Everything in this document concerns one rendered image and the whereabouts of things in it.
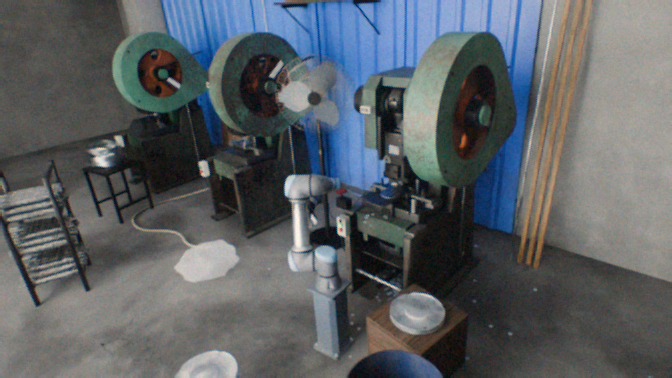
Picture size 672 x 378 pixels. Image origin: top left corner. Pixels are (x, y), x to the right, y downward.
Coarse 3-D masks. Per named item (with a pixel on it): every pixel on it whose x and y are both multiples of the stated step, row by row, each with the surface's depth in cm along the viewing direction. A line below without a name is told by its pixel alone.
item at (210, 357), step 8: (208, 352) 209; (216, 352) 209; (224, 352) 208; (192, 360) 205; (200, 360) 205; (208, 360) 204; (216, 360) 204; (224, 360) 204; (232, 360) 203; (184, 368) 201; (192, 368) 200; (200, 368) 199; (208, 368) 199; (216, 368) 199; (224, 368) 199; (232, 368) 199; (176, 376) 197; (184, 376) 196; (192, 376) 196; (200, 376) 195; (208, 376) 195; (216, 376) 194; (224, 376) 195; (232, 376) 195
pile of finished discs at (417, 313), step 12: (396, 300) 232; (408, 300) 231; (420, 300) 231; (432, 300) 230; (396, 312) 223; (408, 312) 222; (420, 312) 221; (432, 312) 221; (444, 312) 221; (396, 324) 217; (408, 324) 214; (420, 324) 214; (432, 324) 213
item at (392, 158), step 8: (392, 128) 261; (400, 128) 254; (392, 136) 253; (400, 136) 249; (392, 144) 255; (400, 144) 251; (392, 152) 257; (400, 152) 253; (384, 160) 262; (392, 160) 260; (400, 160) 255; (392, 168) 258; (400, 168) 257; (408, 168) 260; (392, 176) 260; (400, 176) 259
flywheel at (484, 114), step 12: (480, 72) 230; (468, 84) 223; (480, 84) 234; (492, 84) 238; (468, 96) 226; (480, 96) 239; (492, 96) 242; (456, 108) 219; (468, 108) 216; (480, 108) 215; (492, 108) 245; (456, 120) 221; (468, 120) 217; (480, 120) 216; (456, 132) 226; (480, 132) 248; (456, 144) 229; (468, 144) 241; (480, 144) 246; (468, 156) 242
